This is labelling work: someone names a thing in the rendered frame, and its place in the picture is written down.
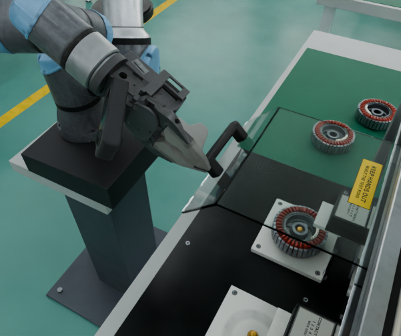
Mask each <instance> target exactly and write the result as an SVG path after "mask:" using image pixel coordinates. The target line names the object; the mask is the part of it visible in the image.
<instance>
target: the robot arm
mask: <svg viewBox="0 0 401 336"><path fill-rule="evenodd" d="M102 7H103V15H102V14H101V13H98V12H97V11H95V10H93V9H84V8H81V7H76V6H74V5H71V4H68V3H65V2H63V1H62V0H0V53H10V54H16V53H38V54H37V60H38V63H39V66H40V68H41V74H43V76H44V78H45V81H46V83H47V86H48V88H49V90H50V92H51V95H52V97H53V100H54V102H55V104H56V106H57V127H58V130H59V132H60V134H61V136H62V137H63V138H64V139H66V140H67V141H70V142H73V143H90V142H93V141H94V142H95V144H96V150H95V156H96V157H97V158H100V159H105V160H108V161H111V160H112V159H113V157H114V155H115V154H116V152H117V151H118V150H119V149H120V148H121V146H122V143H123V137H122V131H123V122H124V124H125V127H126V128H127V129H128V130H129V131H130V132H131V134H132V135H133V136H134V137H135V138H136V139H137V140H138V141H140V142H141V143H142V144H143V145H144V146H145V147H146V148H147V149H148V150H149V151H151V152H152V153H153V154H155V155H157V156H158V157H161V158H162V159H165V160H166V161H169V162H170V163H175V164H177V165H180V166H182V167H187V168H190V169H194V170H197V171H201V172H204V173H207V172H208V171H209V170H210V169H211V166H210V163H209V161H208V158H207V157H206V155H205V153H204V152H203V147H204V143H205V142H206V138H207V136H208V128H207V127H206V126H205V125H204V124H203V123H196V124H193V125H188V124H187V123H186V122H185V121H184V120H183V119H181V118H179V117H177V115H176V112H177V110H178V109H179V108H180V107H181V106H182V104H183V102H184V101H185V100H186V99H187V97H186V96H187V95H188V94H189V92H190V91H189V90H187V89H186V88H185V87H184V86H183V85H182V84H181V83H180V82H179V81H177V80H176V79H175V78H174V77H173V76H171V75H170V74H169V73H168V72H167V71H166V70H165V69H164V70H163V71H162V72H161V73H160V74H159V66H160V56H159V49H158V47H157V46H155V45H152V44H151V36H150V35H149V34H148V33H147V32H146V31H145V29H144V27H143V0H102ZM169 78H170V79H171V80H173V81H174V82H175V83H176V84H177V85H179V86H180V87H181V88H182V90H181V91H180V90H178V89H177V88H176V87H175V86H174V85H172V84H171V83H170V82H169V81H168V79H169ZM162 129H164V131H162V132H161V135H160V136H159V135H158V131H161V130H162Z"/></svg>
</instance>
